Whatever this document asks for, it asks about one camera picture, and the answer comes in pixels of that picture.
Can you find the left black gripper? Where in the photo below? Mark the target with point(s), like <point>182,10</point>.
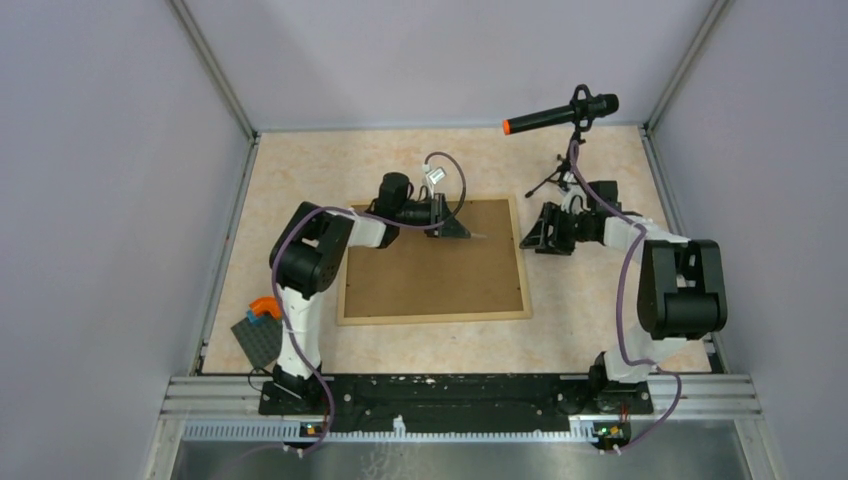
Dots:
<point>451,227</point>

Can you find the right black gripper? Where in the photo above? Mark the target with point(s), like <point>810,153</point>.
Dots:
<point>539,238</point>

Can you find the wooden picture frame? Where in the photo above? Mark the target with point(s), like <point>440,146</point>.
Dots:
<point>419,280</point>

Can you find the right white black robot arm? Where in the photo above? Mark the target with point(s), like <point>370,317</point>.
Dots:
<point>681,295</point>

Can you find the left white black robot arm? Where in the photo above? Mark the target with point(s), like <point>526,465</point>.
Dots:
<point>307,257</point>

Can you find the black mini tripod stand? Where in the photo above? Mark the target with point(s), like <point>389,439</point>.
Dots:
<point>563,169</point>

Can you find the black microphone orange tip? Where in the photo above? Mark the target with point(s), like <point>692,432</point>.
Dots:
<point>599,106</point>

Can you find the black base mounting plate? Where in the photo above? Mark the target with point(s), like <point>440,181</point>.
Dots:
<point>456,403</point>

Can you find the orange curved toy block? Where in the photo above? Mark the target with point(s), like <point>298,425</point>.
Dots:
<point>266,306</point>

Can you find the blue lego brick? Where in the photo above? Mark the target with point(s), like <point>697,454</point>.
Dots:
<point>253,318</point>

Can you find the grey lego baseplate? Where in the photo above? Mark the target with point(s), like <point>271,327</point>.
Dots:
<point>260,343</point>

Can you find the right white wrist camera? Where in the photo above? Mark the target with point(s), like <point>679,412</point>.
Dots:
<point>573,201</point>

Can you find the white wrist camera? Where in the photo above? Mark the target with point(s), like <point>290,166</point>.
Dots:
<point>573,201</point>
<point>431,177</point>

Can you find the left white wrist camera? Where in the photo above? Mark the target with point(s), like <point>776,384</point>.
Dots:
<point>431,177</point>

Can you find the aluminium front rail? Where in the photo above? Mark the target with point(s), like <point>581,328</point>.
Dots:
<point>222,409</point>

